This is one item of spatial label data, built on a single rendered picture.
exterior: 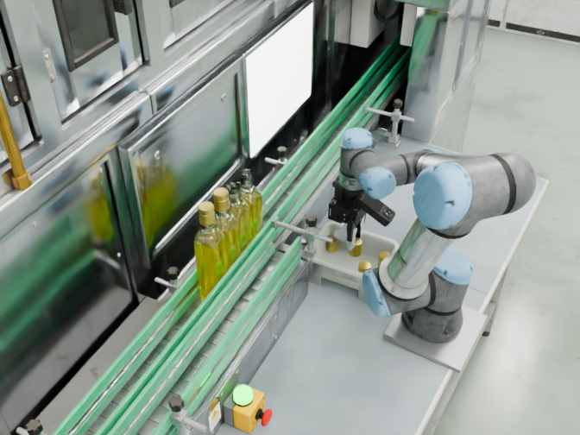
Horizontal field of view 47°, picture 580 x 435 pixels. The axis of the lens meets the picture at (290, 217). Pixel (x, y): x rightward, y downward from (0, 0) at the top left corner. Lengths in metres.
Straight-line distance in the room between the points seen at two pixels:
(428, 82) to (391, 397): 1.13
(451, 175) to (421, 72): 1.16
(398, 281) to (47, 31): 0.86
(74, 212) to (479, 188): 0.77
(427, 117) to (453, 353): 0.96
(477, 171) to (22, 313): 0.88
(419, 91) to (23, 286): 1.51
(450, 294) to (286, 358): 0.43
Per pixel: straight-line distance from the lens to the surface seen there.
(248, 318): 1.54
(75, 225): 1.41
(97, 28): 1.35
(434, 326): 1.72
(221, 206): 1.53
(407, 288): 1.52
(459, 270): 1.61
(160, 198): 1.57
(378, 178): 1.56
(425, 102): 2.38
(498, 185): 1.25
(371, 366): 1.70
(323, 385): 1.66
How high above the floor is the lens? 2.09
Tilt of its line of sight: 40 degrees down
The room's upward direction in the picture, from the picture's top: straight up
